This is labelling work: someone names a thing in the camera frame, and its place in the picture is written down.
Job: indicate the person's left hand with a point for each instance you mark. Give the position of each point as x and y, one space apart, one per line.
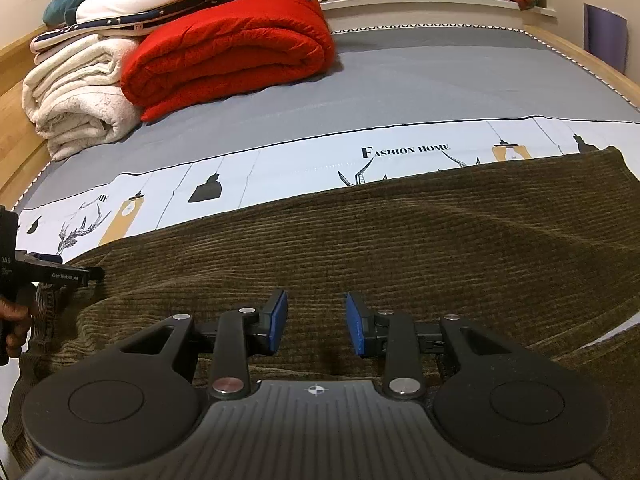
15 317

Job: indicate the navy star-print blanket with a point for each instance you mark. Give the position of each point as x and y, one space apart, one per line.
125 22

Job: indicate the purple mat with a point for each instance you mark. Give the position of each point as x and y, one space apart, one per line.
606 35

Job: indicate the white fleece blanket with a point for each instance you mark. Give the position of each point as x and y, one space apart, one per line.
75 100

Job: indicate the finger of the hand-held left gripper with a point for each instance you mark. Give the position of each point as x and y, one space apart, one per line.
60 274

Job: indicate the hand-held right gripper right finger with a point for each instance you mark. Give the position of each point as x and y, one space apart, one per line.
356 325

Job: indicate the white window sill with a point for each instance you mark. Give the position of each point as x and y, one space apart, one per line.
425 7

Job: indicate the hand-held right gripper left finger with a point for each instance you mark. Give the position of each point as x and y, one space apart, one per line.
276 320

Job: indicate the red quilt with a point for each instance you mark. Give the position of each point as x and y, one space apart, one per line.
225 50

